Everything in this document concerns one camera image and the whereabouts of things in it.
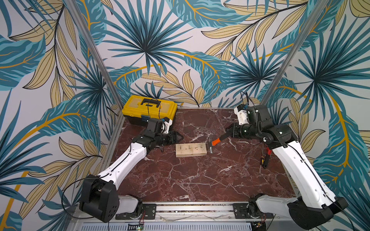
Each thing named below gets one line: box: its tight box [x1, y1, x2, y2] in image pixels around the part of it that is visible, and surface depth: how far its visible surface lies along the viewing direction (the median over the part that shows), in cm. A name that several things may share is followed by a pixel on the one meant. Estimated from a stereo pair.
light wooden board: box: [175, 142, 208, 158], surface depth 94 cm
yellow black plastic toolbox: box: [121, 95, 178, 127], surface depth 99 cm
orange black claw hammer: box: [206, 132, 231, 154], surface depth 80 cm
